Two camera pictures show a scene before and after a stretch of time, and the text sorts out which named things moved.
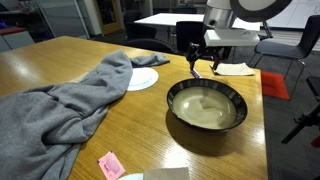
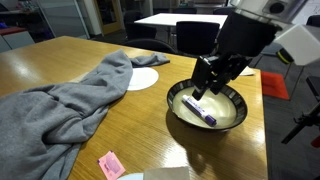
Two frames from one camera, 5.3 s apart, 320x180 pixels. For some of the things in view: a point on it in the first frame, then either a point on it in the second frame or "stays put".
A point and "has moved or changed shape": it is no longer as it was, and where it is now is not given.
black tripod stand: x=312 y=117 stays put
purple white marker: x=198 y=76 has moved or changed shape
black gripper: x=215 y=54 to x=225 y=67
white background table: x=173 y=18 stays put
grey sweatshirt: x=43 y=125 stays put
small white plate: x=134 y=176 stays put
